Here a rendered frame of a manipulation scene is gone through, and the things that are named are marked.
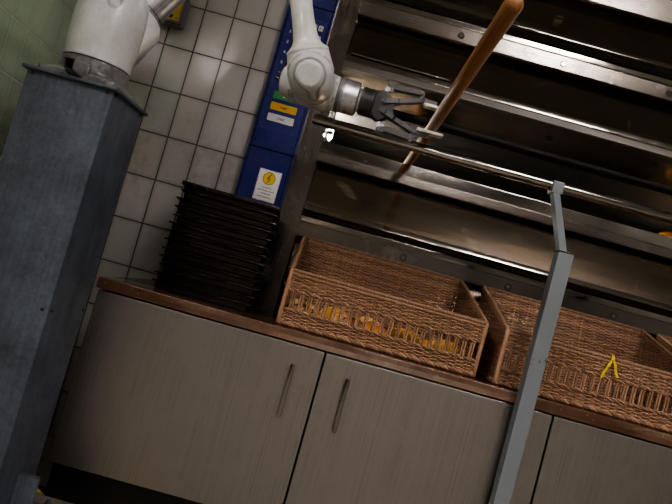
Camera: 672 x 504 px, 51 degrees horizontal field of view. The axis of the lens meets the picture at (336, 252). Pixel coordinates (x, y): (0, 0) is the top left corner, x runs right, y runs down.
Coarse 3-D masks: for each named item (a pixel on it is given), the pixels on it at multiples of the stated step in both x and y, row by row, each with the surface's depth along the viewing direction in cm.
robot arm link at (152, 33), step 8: (152, 0) 183; (160, 0) 183; (168, 0) 185; (176, 0) 186; (184, 0) 189; (152, 8) 183; (160, 8) 184; (168, 8) 186; (176, 8) 189; (152, 16) 183; (160, 16) 185; (168, 16) 189; (152, 24) 182; (152, 32) 183; (144, 40) 181; (152, 40) 184; (144, 48) 182; (144, 56) 188; (136, 64) 189
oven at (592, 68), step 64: (384, 0) 241; (576, 64) 242; (320, 128) 239; (448, 128) 249; (448, 192) 239; (512, 192) 318; (640, 192) 256; (384, 256) 237; (448, 256) 237; (640, 320) 238; (576, 384) 236
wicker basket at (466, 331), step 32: (320, 256) 233; (352, 256) 235; (288, 288) 188; (320, 288) 188; (352, 288) 188; (384, 288) 233; (416, 288) 234; (448, 288) 235; (288, 320) 188; (320, 320) 188; (384, 320) 189; (416, 320) 189; (448, 320) 190; (480, 320) 189; (384, 352) 188; (416, 352) 188; (448, 352) 189; (480, 352) 189
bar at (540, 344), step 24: (312, 120) 202; (336, 120) 202; (408, 144) 201; (480, 168) 202; (504, 168) 202; (552, 192) 201; (576, 192) 202; (552, 216) 195; (648, 216) 202; (552, 264) 180; (552, 288) 177; (552, 312) 177; (552, 336) 177; (528, 360) 178; (528, 384) 176; (528, 408) 176; (504, 456) 176; (504, 480) 175
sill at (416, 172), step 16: (336, 144) 239; (352, 160) 239; (368, 160) 239; (384, 160) 239; (416, 176) 239; (432, 176) 239; (448, 176) 239; (480, 192) 239; (496, 192) 239; (528, 208) 239; (544, 208) 239; (592, 224) 239; (608, 224) 239; (624, 224) 240; (640, 240) 239; (656, 240) 239
